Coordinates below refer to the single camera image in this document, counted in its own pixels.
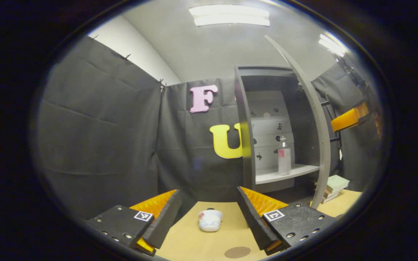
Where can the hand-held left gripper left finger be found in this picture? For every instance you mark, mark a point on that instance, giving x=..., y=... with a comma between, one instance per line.
x=165, y=221

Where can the dark grey cabinet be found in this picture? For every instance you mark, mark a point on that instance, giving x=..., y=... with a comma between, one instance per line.
x=245, y=108

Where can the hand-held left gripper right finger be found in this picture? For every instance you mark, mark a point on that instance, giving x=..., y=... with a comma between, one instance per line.
x=252, y=221

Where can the grey book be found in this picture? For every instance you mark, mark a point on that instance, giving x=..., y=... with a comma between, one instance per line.
x=328, y=199

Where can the light green book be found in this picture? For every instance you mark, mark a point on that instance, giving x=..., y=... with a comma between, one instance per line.
x=337, y=183

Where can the small ceiling light panel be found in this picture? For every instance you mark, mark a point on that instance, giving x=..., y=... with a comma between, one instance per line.
x=331, y=44

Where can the white round object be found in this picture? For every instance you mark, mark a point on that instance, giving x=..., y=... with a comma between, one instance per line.
x=210, y=221

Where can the brown book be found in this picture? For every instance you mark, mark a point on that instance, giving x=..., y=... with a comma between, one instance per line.
x=328, y=194

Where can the black backdrop cloth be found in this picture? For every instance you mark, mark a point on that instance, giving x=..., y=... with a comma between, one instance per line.
x=96, y=145

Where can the clear plastic bottle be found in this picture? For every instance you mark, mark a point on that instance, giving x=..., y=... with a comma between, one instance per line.
x=284, y=163

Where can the large ceiling light panel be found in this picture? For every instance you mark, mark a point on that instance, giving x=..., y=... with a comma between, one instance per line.
x=229, y=15

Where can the grey cabinet door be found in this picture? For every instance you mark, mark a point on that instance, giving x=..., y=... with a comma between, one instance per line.
x=319, y=119

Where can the round brown coaster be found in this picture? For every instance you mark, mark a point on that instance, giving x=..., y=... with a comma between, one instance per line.
x=237, y=252

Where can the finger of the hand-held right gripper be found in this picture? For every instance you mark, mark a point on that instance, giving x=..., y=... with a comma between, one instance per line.
x=347, y=119
x=378, y=125

